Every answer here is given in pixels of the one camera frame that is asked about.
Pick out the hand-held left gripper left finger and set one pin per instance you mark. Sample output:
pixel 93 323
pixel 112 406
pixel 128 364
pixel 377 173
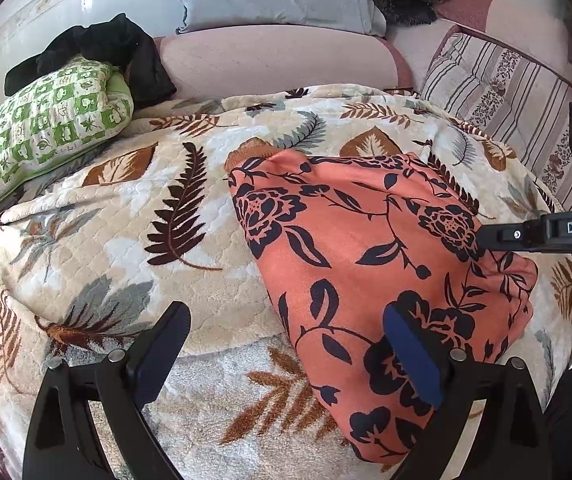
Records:
pixel 158 360

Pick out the cream leaf print blanket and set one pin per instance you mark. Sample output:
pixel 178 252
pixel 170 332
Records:
pixel 115 240

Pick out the orange floral print garment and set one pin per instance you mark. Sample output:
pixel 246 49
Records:
pixel 366 240

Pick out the striped floral cushion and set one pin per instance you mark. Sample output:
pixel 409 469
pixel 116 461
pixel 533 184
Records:
pixel 506 90

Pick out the black cloth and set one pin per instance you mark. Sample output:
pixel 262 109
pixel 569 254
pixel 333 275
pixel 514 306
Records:
pixel 110 42

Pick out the green and white patterned pillow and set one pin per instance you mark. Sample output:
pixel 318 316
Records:
pixel 50 120

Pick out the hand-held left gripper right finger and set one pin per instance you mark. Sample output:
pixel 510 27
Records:
pixel 413 355

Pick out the pink bolster cushion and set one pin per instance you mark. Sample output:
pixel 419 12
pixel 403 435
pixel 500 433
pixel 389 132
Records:
pixel 276 60

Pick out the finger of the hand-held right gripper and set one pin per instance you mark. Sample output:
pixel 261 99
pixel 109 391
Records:
pixel 508 236

